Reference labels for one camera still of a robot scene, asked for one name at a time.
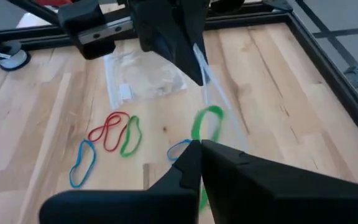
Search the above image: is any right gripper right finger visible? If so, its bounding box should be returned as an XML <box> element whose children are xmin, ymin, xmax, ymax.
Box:
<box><xmin>201</xmin><ymin>139</ymin><xmax>358</xmax><ymax>224</ymax></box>

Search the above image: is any blue rubber band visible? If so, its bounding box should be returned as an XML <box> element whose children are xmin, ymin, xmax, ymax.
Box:
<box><xmin>69</xmin><ymin>139</ymin><xmax>97</xmax><ymax>189</ymax></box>
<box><xmin>166</xmin><ymin>139</ymin><xmax>195</xmax><ymax>162</ymax></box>

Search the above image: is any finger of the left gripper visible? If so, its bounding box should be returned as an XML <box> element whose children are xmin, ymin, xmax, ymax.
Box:
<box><xmin>131</xmin><ymin>0</ymin><xmax>183</xmax><ymax>65</ymax></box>
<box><xmin>178</xmin><ymin>0</ymin><xmax>211</xmax><ymax>86</ymax></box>

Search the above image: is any red rubber band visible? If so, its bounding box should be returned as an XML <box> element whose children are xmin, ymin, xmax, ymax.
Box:
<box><xmin>87</xmin><ymin>111</ymin><xmax>131</xmax><ymax>152</ymax></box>

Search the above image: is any round black disc base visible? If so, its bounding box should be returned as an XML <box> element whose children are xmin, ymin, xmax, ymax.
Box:
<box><xmin>0</xmin><ymin>40</ymin><xmax>32</xmax><ymax>72</ymax></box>

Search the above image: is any green rubber band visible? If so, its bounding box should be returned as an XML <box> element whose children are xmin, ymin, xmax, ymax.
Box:
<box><xmin>119</xmin><ymin>114</ymin><xmax>143</xmax><ymax>158</ymax></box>
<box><xmin>190</xmin><ymin>105</ymin><xmax>225</xmax><ymax>213</ymax></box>

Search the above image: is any clear plastic zip bag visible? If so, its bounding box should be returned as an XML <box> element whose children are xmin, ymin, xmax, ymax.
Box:
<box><xmin>192</xmin><ymin>42</ymin><xmax>249</xmax><ymax>153</ymax></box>
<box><xmin>103</xmin><ymin>46</ymin><xmax>188</xmax><ymax>110</ymax></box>

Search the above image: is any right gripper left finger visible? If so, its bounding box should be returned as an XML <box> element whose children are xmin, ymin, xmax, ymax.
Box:
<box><xmin>39</xmin><ymin>140</ymin><xmax>202</xmax><ymax>224</ymax></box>

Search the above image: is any black aluminium table frame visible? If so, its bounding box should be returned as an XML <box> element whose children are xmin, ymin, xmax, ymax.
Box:
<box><xmin>0</xmin><ymin>0</ymin><xmax>358</xmax><ymax>153</ymax></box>

